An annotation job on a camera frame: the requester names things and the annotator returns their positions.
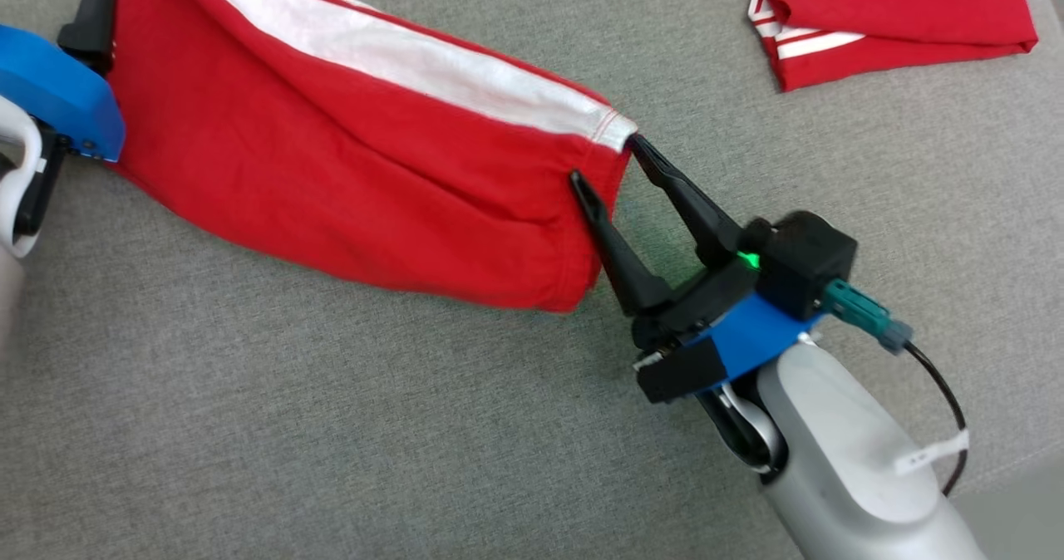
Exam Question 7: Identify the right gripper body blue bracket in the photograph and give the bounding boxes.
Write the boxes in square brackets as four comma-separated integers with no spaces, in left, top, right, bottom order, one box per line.
[631,256,820,404]

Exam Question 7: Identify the right cable with teal plug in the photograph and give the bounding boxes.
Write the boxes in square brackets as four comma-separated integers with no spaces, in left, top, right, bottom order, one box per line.
[823,279,970,499]

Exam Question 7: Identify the red white basketball jersey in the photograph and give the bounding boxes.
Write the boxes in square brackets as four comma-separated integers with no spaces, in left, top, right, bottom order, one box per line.
[746,0,1040,94]

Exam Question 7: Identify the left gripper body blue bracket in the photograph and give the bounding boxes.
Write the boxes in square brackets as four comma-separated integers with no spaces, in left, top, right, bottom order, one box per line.
[0,23,126,163]

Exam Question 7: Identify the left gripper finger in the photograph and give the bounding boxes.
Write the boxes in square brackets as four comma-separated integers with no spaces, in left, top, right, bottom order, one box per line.
[57,0,122,76]

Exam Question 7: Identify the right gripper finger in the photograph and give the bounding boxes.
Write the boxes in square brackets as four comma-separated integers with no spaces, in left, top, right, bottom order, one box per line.
[569,170,675,317]
[628,135,746,267]

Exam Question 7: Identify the white cable tag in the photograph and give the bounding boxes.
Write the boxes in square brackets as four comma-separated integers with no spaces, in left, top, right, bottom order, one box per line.
[894,430,972,477]

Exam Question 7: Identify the red shorts white stripe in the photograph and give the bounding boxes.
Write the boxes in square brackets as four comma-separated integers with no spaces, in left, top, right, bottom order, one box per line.
[106,0,640,312]

